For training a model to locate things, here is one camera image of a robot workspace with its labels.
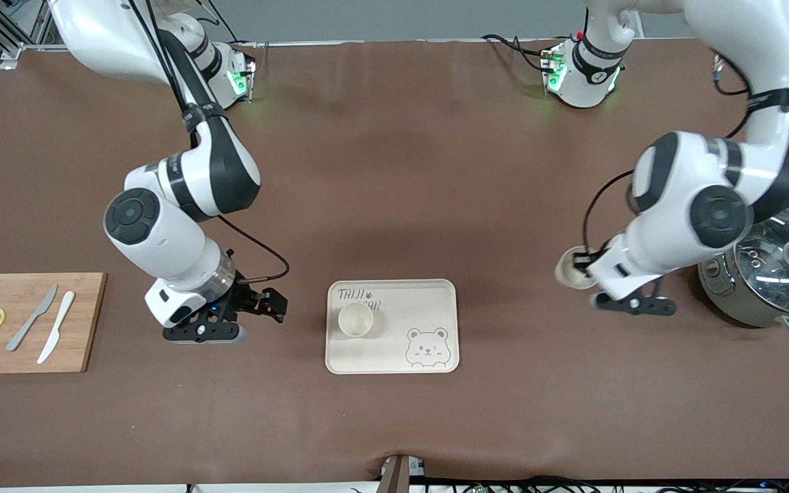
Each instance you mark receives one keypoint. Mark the white plastic cup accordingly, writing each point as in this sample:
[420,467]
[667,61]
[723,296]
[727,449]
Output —
[568,274]
[355,320]

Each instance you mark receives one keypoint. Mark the grey plastic knife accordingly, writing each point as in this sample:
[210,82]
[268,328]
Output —
[28,322]

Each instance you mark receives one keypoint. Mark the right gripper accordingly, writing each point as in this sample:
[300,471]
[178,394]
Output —
[244,298]

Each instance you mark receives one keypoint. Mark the aluminium frame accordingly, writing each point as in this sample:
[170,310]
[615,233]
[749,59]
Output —
[4,38]

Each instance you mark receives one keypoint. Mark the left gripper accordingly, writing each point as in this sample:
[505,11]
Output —
[583,261]

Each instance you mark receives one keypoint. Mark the glass pot lid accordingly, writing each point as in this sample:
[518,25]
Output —
[778,274]

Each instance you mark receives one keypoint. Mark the white plastic knife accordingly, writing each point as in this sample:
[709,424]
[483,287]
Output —
[57,325]

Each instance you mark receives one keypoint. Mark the grey-green cooking pot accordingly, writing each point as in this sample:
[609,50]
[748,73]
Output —
[730,298]

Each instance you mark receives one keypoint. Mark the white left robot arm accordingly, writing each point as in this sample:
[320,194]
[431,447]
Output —
[696,205]

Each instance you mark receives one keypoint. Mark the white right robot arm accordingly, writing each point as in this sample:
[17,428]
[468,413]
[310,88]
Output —
[168,239]

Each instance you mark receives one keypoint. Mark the grey metal bracket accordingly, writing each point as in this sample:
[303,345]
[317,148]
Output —
[398,476]

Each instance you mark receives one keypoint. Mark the wooden cutting board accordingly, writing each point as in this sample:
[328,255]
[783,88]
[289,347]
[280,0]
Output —
[86,322]

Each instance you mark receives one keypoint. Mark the white tray with bear print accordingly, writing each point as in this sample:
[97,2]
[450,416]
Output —
[384,352]

